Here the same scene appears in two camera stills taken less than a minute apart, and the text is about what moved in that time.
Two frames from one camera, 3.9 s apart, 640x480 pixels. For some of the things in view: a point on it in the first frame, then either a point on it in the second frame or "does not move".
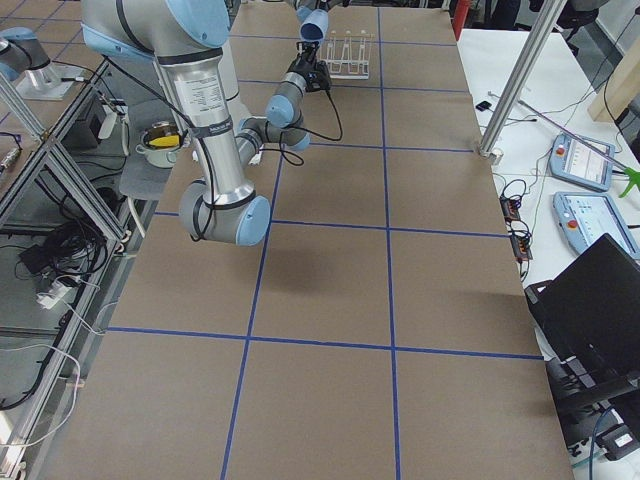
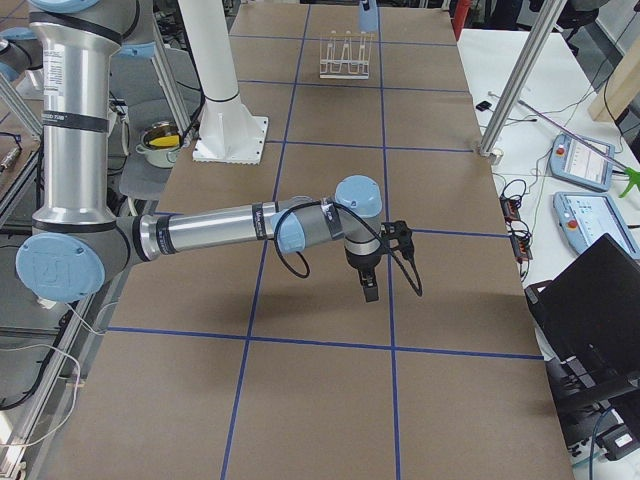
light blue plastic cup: (314, 24) -> (369, 19)
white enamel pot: (160, 144) does not move
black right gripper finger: (313, 51) -> (369, 285)
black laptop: (588, 324) does not move
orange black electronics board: (510, 207) does not move
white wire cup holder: (348, 56) does not move
